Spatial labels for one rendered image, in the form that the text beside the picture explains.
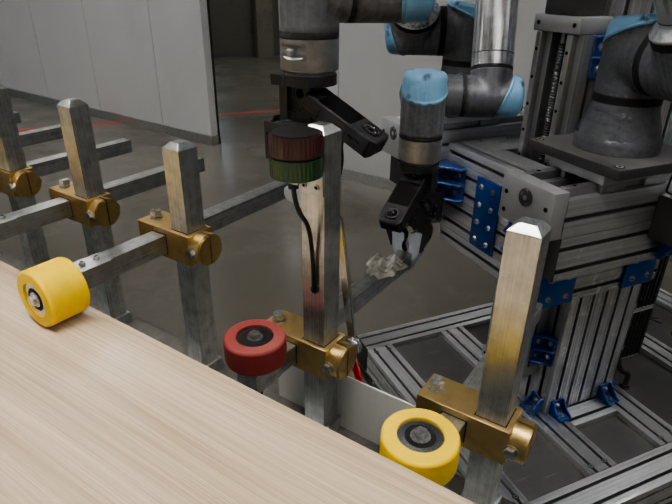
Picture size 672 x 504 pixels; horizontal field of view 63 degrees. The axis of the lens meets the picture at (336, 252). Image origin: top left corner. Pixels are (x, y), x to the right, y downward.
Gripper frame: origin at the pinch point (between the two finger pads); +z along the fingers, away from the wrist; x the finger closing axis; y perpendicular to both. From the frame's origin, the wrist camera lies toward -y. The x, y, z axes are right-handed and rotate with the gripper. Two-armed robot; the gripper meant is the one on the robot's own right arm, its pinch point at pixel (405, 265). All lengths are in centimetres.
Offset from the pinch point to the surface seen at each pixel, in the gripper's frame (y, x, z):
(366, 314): 92, 62, 82
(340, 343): -33.0, -7.2, -4.3
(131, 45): 247, 408, 7
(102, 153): -12, 73, -12
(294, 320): -32.2, 1.4, -4.3
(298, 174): -40, -6, -30
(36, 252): -34, 69, 4
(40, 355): -60, 19, -7
